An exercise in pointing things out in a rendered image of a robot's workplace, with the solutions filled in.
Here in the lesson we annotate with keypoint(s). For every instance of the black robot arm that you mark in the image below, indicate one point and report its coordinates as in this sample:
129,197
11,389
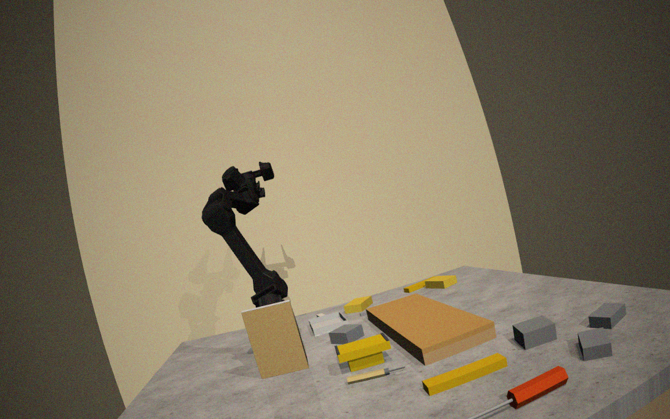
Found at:
217,214

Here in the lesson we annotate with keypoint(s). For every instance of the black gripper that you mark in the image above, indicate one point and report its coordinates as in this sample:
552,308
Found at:
265,171

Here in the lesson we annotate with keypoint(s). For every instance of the orange rectangular panel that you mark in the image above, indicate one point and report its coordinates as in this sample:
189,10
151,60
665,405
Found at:
430,330

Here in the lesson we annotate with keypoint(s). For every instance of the white open rectangular tray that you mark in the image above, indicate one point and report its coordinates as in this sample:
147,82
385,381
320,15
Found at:
327,323

